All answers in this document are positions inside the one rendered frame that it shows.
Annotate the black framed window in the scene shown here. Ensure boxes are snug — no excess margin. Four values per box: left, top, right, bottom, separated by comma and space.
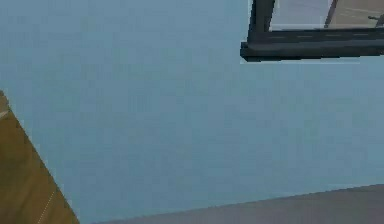
239, 0, 384, 63

